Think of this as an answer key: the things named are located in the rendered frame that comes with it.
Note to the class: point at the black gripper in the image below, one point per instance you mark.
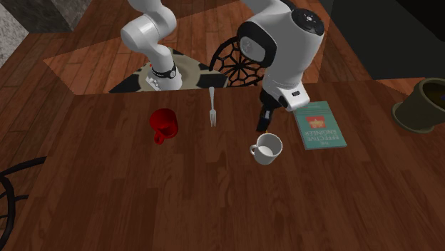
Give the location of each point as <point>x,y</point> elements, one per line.
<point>267,112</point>

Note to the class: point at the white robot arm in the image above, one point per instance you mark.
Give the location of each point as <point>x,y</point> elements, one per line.
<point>292,52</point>

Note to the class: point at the white mug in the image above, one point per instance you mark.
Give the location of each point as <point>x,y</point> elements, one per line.
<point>267,149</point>

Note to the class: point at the silver fork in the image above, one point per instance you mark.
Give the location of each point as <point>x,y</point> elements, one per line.
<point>212,110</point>

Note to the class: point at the teal book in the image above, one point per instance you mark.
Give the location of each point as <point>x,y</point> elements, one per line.
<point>319,125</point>

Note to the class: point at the patterned robot stand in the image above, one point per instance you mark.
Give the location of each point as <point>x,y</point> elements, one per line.
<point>194,74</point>

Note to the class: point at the red mug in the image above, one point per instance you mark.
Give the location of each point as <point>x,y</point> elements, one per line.
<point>164,123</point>

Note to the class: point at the olive green plant pot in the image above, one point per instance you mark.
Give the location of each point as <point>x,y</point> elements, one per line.
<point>419,107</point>

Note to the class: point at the black metal chair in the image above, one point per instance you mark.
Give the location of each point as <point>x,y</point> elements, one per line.
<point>8,194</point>

